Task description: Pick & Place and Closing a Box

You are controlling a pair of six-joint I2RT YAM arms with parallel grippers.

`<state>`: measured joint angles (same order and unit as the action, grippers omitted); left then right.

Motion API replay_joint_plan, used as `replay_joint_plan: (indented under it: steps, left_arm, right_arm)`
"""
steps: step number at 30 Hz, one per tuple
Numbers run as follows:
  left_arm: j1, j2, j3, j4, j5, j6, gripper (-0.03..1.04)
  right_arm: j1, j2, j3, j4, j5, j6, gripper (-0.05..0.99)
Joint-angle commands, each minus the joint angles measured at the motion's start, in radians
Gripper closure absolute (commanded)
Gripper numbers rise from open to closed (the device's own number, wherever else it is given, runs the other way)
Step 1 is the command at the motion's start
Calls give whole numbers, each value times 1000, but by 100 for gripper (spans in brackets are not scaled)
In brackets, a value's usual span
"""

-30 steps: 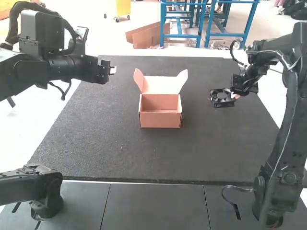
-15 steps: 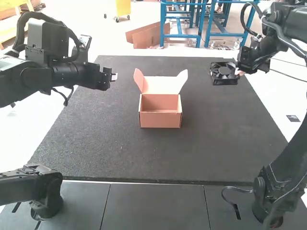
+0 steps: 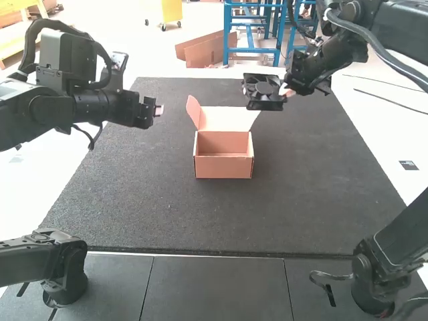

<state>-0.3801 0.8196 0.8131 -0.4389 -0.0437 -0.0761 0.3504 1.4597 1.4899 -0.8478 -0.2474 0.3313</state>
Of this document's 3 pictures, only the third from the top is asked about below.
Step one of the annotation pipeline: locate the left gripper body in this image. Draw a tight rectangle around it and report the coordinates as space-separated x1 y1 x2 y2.
118 88 158 130

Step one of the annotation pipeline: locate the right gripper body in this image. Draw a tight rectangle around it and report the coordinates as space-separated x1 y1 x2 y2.
283 53 334 98

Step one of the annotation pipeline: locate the black square fan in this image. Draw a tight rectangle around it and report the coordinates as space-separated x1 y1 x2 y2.
241 72 289 112

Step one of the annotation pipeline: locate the cardboard box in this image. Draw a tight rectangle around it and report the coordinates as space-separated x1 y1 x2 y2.
185 94 261 180

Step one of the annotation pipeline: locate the thin black rod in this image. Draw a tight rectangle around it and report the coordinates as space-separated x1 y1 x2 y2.
342 74 428 94
353 88 428 116

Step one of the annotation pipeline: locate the brown cardboard sheet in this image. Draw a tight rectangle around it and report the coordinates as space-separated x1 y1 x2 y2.
174 29 239 69

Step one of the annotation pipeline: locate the black mat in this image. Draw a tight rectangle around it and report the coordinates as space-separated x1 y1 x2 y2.
38 76 411 259

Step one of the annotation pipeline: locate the yellow wheeled cart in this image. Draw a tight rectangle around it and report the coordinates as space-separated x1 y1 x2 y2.
144 0 183 33

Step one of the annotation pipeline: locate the yellow wooden pallet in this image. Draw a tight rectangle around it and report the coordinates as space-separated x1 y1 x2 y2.
0 0 64 70

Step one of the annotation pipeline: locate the dark base panel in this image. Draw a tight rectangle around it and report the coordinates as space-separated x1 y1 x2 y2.
0 253 155 321
139 255 296 321
283 259 428 321

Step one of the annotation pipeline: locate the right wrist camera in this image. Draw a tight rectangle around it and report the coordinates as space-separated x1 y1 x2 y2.
288 49 308 73

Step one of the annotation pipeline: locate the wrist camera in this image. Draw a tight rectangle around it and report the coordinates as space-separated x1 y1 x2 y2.
288 49 308 73
107 51 130 73

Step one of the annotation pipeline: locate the blue frame wooden table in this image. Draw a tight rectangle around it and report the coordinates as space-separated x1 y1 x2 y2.
221 0 283 68
272 0 321 65

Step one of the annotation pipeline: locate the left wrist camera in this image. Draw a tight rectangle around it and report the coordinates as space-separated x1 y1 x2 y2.
107 51 130 73

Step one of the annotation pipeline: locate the black cable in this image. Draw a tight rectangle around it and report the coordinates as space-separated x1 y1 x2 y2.
321 5 428 95
71 122 105 151
17 17 113 85

